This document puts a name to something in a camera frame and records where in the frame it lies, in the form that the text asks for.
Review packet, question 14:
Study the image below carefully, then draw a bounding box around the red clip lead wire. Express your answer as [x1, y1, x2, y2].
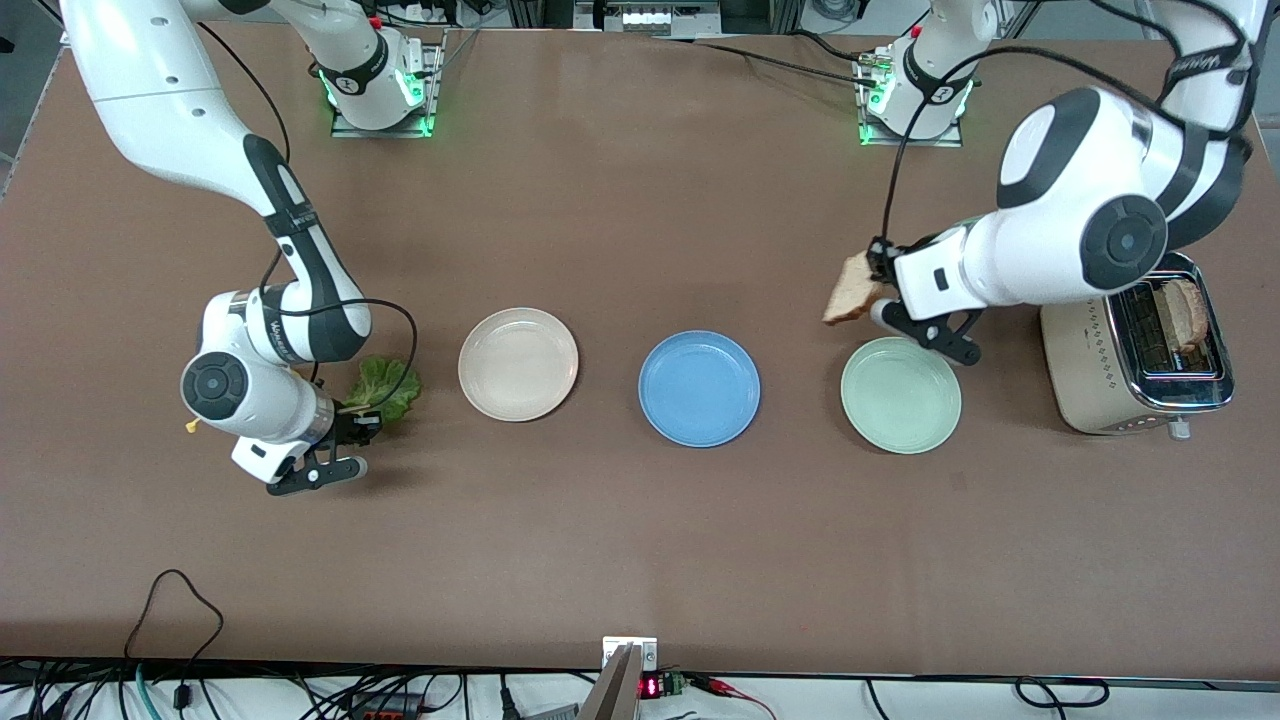
[690, 675, 776, 720]

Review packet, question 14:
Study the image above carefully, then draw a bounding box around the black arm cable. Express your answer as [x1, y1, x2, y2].
[195, 20, 419, 406]
[880, 0, 1261, 251]

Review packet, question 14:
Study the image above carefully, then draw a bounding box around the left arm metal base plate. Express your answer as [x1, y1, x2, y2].
[858, 45, 966, 149]

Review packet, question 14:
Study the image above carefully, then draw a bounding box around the thin black looped cable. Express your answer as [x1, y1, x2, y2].
[123, 569, 225, 661]

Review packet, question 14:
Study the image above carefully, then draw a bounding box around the beige chrome toaster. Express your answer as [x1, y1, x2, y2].
[1040, 252, 1236, 441]

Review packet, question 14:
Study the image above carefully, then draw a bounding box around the silver mount bracket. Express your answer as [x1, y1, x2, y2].
[602, 636, 659, 673]

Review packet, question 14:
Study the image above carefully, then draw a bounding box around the grey power strip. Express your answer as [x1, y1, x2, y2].
[575, 0, 723, 38]

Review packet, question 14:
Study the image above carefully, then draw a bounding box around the beige round plate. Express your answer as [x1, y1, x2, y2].
[458, 307, 580, 423]

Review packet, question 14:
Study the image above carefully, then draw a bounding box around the toasted bread slice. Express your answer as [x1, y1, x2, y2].
[1158, 279, 1211, 353]
[822, 252, 893, 326]

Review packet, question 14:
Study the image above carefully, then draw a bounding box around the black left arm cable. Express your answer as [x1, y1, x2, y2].
[880, 0, 1261, 251]

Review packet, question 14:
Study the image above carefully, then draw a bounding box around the green lettuce leaf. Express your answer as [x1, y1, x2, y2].
[340, 355, 423, 423]

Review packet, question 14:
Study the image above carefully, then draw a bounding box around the grey metal post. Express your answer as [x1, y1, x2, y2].
[578, 643, 643, 720]

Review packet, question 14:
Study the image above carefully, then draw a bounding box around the black coiled cable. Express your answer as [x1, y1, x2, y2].
[1015, 677, 1111, 709]

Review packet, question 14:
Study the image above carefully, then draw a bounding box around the blue round plate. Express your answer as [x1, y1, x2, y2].
[638, 330, 762, 449]

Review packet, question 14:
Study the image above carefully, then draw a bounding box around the dark aluminium frame structure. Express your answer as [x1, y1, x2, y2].
[505, 0, 806, 36]

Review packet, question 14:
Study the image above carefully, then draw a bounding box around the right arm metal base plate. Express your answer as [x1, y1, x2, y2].
[330, 30, 446, 139]

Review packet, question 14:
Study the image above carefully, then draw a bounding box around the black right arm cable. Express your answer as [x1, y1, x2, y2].
[195, 20, 419, 406]

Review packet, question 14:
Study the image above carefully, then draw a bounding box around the light green round plate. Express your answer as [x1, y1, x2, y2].
[840, 336, 963, 456]

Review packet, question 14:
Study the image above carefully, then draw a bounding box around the black base power cable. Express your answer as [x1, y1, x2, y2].
[645, 30, 886, 89]

